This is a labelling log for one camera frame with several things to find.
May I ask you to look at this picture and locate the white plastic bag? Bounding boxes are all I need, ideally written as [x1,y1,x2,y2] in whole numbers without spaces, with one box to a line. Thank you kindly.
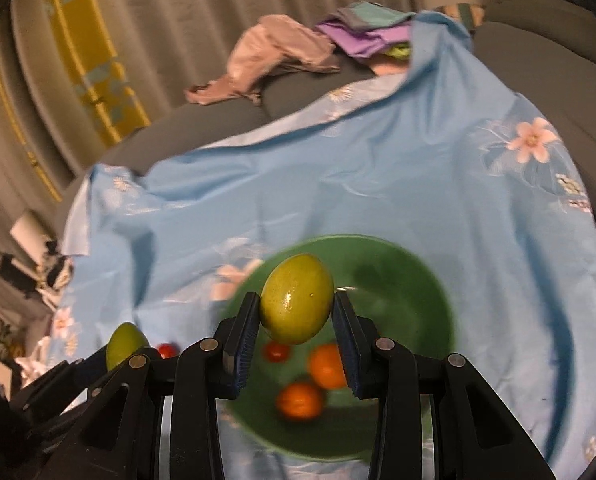
[15,336,52,388]

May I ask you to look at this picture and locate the blue floral cloth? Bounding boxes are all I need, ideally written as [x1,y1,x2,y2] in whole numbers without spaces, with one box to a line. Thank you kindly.
[50,12,596,479]

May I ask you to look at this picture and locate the yellow-green fruit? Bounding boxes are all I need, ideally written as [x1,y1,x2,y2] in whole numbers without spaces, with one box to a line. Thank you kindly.
[260,254,335,346]

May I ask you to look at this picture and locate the green bowl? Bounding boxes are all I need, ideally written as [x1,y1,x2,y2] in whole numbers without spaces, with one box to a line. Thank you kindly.
[223,235,454,462]

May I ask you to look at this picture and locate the grey yellow curtain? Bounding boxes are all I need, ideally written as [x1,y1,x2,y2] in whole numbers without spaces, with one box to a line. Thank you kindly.
[0,0,429,311]

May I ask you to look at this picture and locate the red tomato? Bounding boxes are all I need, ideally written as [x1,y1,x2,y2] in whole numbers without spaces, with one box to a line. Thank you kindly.
[262,340,291,363]
[157,342,179,360]

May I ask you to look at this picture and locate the purple folded clothes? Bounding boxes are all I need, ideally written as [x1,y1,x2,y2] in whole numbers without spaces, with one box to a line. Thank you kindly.
[314,1,415,61]

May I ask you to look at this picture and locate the black device on stand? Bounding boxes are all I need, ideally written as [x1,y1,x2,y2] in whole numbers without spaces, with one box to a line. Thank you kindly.
[0,209,52,298]

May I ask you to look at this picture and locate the small orange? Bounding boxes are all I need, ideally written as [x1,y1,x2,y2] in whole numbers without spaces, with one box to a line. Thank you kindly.
[275,382,325,422]

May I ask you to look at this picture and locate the grey sofa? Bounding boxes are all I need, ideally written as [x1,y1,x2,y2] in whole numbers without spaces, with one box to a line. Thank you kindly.
[52,0,596,241]

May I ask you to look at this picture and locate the green round fruit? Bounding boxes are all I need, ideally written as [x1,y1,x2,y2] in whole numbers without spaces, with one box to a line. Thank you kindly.
[106,322,149,372]

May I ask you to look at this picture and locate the large orange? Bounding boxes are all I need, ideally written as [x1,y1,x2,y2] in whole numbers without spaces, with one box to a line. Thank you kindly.
[307,342,347,390]

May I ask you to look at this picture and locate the pink crumpled garment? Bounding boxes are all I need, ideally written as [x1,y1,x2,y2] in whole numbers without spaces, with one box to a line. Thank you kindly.
[184,14,340,105]

